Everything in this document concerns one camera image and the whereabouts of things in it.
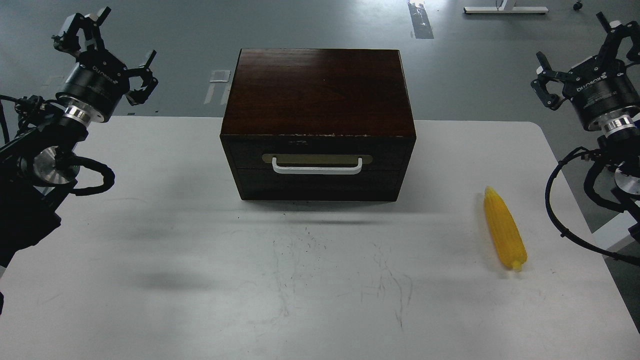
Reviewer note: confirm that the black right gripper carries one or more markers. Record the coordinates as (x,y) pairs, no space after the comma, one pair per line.
(602,92)

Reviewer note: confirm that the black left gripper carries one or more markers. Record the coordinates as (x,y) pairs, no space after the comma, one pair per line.
(99,79)

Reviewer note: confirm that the yellow corn cob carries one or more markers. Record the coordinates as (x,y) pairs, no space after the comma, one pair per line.
(503,230)

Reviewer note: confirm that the wooden drawer with white handle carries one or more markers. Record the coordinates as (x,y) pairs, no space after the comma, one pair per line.
(318,168)

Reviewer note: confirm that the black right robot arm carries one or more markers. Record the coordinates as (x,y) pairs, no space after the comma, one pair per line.
(613,180)

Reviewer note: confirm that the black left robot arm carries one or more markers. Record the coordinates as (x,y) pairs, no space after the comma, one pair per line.
(38,167)

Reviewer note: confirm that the dark wooden drawer cabinet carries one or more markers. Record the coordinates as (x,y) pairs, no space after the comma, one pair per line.
(319,92)

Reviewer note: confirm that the white table leg base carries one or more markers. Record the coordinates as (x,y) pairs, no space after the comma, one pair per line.
(505,7)

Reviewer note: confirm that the grey floor tape strip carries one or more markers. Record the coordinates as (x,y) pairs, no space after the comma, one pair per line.
(422,28)

